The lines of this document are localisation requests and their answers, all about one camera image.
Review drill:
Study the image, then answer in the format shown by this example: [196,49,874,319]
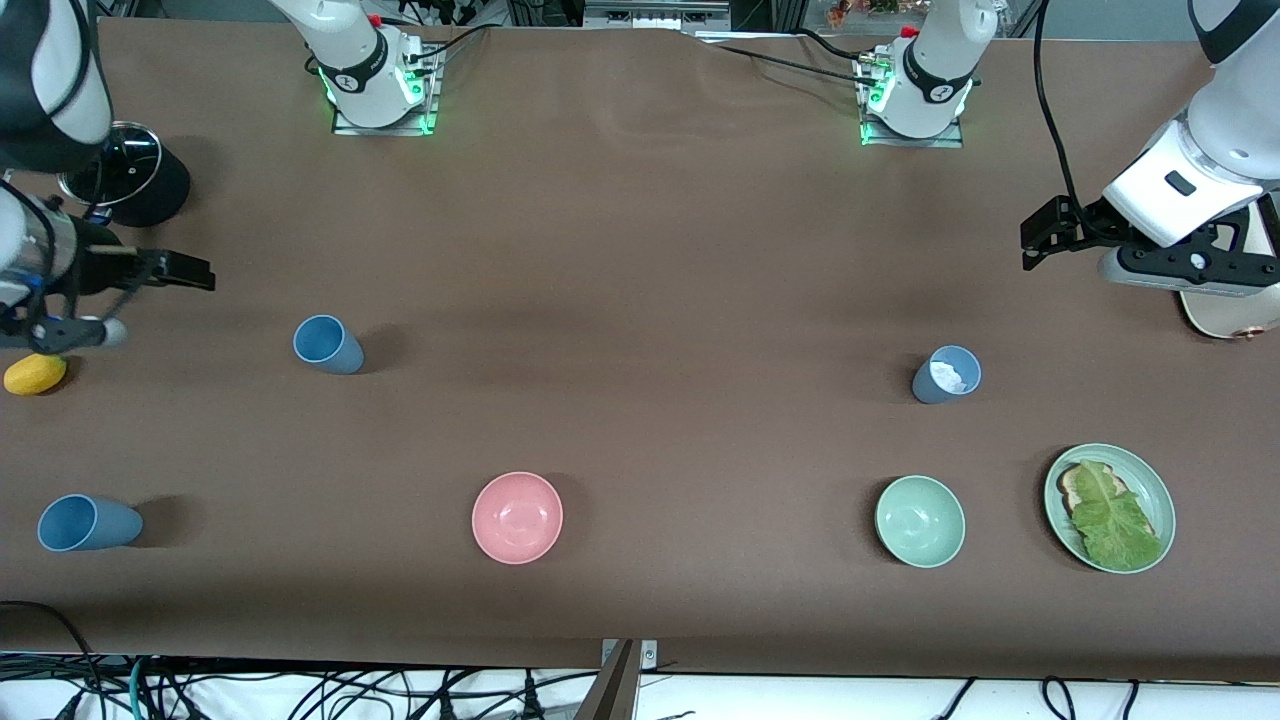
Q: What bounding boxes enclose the dark metal post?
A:
[575,640,641,720]

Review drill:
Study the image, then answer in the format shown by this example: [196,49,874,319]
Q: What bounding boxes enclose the beige plate right edge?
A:
[1178,210,1280,341]

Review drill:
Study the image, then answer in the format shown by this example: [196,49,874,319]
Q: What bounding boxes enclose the blue plastic cup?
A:
[912,345,983,405]
[37,494,144,553]
[293,315,365,376]

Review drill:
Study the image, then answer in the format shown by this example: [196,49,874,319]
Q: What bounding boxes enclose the yellow lemon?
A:
[3,352,69,396]

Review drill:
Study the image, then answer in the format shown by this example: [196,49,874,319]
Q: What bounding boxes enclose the black table cable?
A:
[700,30,886,91]

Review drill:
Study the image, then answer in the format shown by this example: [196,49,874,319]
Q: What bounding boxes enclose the pink bowl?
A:
[471,471,564,566]

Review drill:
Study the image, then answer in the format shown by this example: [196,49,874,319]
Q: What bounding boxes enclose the mint green plate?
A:
[1044,443,1177,575]

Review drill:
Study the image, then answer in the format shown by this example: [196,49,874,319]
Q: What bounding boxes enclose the green lettuce leaf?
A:
[1070,460,1166,571]

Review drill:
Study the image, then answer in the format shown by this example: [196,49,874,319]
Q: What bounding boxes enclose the mint green bowl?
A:
[875,475,967,569]

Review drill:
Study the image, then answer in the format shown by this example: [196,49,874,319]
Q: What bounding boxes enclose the glass lid with blue knob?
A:
[58,120,163,208]

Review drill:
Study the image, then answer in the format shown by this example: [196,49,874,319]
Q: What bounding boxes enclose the toast slice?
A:
[1060,465,1131,516]

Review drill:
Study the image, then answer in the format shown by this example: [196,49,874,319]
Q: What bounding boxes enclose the black looped cable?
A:
[0,600,96,720]

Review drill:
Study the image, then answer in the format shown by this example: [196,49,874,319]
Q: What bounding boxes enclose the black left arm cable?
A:
[1033,0,1096,226]

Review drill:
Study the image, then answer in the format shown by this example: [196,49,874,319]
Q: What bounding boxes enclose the grey power strip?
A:
[585,0,731,31]

